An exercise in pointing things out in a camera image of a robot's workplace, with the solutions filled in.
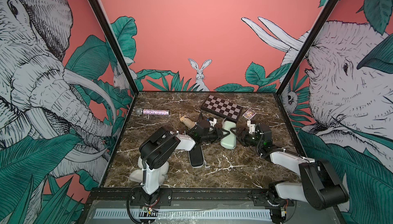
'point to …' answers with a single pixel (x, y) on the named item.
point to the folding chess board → (222, 108)
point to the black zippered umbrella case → (196, 158)
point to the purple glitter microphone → (139, 111)
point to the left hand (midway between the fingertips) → (230, 132)
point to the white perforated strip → (240, 214)
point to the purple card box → (249, 114)
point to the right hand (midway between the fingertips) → (231, 130)
